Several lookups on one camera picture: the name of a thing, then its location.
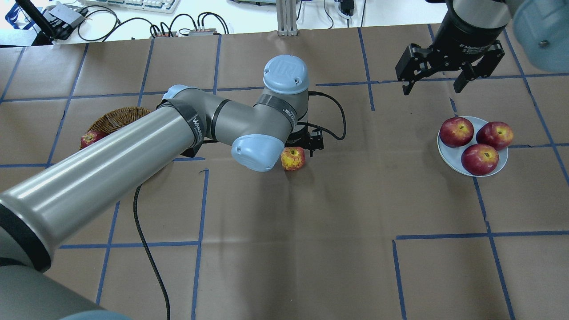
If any red apple plate front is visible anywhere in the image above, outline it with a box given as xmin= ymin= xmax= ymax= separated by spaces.
xmin=461 ymin=144 xmax=500 ymax=176

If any light blue plate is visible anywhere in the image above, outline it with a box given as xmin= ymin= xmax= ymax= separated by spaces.
xmin=437 ymin=116 xmax=508 ymax=177

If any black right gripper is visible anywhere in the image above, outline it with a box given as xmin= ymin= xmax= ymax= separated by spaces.
xmin=396 ymin=0 xmax=512 ymax=96

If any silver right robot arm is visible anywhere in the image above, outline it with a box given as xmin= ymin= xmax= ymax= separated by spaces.
xmin=396 ymin=0 xmax=569 ymax=95

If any red apple plate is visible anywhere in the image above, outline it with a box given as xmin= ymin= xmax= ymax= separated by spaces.
xmin=476 ymin=121 xmax=514 ymax=151
xmin=461 ymin=144 xmax=500 ymax=176
xmin=438 ymin=117 xmax=475 ymax=148

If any red apple plate left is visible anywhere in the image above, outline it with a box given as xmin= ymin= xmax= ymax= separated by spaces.
xmin=476 ymin=121 xmax=514 ymax=151

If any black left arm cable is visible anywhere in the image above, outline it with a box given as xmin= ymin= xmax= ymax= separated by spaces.
xmin=133 ymin=91 xmax=347 ymax=320

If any red yellow striped apple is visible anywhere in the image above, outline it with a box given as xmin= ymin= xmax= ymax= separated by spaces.
xmin=280 ymin=147 xmax=306 ymax=172

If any white keyboard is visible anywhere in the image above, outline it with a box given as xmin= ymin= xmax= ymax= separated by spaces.
xmin=79 ymin=0 xmax=181 ymax=14

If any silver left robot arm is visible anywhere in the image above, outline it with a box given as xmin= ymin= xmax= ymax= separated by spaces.
xmin=0 ymin=55 xmax=309 ymax=320

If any dark red apple in basket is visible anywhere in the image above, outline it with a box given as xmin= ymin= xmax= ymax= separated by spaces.
xmin=80 ymin=130 xmax=108 ymax=150

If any aluminium frame post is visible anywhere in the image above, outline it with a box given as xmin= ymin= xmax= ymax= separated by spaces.
xmin=276 ymin=0 xmax=298 ymax=36

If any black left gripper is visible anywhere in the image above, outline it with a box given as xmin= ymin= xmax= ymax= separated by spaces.
xmin=284 ymin=124 xmax=325 ymax=157

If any round woven wicker basket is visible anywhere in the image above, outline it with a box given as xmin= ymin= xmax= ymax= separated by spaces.
xmin=88 ymin=107 xmax=151 ymax=135

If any red apple plate back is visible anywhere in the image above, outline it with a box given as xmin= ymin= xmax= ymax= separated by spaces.
xmin=438 ymin=117 xmax=475 ymax=148

